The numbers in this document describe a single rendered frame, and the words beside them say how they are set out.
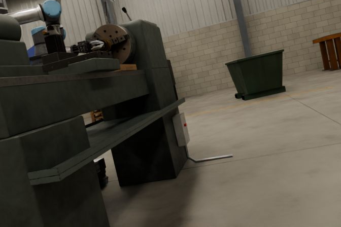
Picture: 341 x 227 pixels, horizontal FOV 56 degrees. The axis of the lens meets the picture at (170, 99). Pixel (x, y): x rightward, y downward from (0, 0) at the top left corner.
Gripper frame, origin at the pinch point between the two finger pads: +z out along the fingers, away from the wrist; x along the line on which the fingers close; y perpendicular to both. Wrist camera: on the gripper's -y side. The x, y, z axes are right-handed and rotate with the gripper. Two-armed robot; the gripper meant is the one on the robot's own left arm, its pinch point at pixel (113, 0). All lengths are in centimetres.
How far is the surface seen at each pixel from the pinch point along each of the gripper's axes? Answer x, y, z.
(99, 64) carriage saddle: -8, 68, 47
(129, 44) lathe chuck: -9.8, -6.4, 29.5
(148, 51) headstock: -5.3, -24.8, 37.5
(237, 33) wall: 89, -1005, -23
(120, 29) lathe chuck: -9.5, -6.4, 16.6
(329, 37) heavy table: 277, -773, 156
